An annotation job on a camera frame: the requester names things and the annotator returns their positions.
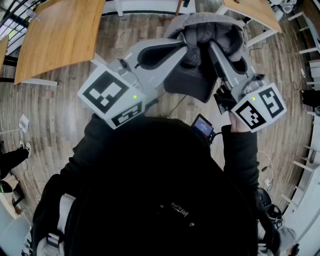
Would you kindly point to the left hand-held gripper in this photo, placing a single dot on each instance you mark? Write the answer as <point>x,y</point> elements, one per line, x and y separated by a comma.
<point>160,75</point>

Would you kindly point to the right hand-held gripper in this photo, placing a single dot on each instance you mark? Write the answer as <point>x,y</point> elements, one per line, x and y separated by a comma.
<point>250,90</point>

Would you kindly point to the grey garment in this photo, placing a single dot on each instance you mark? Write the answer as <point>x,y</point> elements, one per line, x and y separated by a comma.
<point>200,25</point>

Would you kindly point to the person's right forearm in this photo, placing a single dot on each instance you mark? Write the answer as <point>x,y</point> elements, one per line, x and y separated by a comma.
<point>240,155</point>

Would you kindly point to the person's left forearm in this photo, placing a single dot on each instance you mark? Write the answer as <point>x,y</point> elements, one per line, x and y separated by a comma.
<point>100,135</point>

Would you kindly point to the small black display device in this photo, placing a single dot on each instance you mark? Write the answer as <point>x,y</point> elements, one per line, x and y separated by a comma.
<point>203,126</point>

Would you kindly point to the black office chair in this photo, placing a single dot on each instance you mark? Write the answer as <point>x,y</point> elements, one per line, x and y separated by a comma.
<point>311,98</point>

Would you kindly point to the white ledge black stripes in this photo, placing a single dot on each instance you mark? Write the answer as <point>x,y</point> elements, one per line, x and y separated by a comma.
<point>145,5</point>

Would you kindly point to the wooden table white legs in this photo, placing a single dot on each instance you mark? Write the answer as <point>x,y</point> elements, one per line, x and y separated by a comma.
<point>255,12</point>

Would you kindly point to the white chair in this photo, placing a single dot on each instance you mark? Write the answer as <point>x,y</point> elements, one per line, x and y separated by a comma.
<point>312,30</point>

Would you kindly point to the large wooden table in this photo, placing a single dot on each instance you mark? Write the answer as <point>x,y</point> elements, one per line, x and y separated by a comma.
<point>60,37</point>

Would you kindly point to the person's black sweatshirt torso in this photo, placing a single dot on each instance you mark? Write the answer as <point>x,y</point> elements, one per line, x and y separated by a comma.
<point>150,187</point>

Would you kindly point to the white curved counter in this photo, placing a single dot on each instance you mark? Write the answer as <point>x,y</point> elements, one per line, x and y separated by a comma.
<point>307,200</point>

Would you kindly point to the black shoe white laces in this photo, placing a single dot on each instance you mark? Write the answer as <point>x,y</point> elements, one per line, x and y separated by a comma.
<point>274,215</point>

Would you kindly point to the clear acrylic sign holder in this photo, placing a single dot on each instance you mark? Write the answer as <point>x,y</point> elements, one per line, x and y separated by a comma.
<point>35,16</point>

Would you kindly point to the white small floor box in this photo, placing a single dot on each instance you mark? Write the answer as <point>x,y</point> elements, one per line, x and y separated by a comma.
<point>24,122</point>

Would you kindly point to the black railing wooden handrail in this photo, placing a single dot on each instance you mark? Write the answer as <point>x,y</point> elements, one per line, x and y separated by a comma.
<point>18,15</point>

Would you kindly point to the wooden table black legs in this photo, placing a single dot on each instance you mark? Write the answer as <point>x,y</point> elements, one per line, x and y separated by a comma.
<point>3,53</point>

